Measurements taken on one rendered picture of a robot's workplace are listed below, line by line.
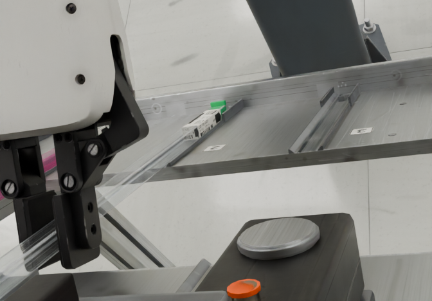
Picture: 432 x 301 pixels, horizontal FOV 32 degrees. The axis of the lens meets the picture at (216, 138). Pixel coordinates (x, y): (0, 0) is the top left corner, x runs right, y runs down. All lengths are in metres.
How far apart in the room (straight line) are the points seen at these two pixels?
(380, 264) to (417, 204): 1.12
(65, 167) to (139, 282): 0.09
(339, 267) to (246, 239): 0.03
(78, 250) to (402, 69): 0.37
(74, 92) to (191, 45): 1.43
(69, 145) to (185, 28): 1.46
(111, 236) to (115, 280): 0.57
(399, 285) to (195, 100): 0.46
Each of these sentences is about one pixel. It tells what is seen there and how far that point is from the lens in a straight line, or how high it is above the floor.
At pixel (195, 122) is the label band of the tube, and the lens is 0.62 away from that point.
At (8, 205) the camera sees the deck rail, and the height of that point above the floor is 0.77.
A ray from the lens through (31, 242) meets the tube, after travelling 0.40.
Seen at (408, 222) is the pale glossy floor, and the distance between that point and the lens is 1.42.
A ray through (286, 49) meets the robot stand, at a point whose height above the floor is 0.26.
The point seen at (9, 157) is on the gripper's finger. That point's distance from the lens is 0.42.
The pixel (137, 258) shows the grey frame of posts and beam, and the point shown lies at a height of 0.47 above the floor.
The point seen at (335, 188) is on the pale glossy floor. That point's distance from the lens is 1.47.
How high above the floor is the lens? 1.27
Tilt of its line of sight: 52 degrees down
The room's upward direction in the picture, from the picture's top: 34 degrees counter-clockwise
